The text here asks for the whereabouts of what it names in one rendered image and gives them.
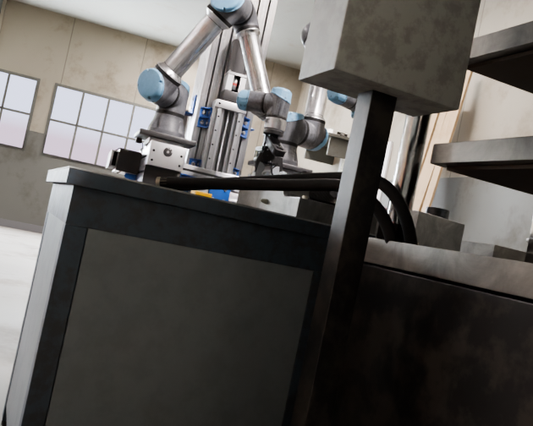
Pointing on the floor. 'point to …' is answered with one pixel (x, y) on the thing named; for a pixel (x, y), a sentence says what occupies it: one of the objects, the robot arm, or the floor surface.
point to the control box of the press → (370, 144)
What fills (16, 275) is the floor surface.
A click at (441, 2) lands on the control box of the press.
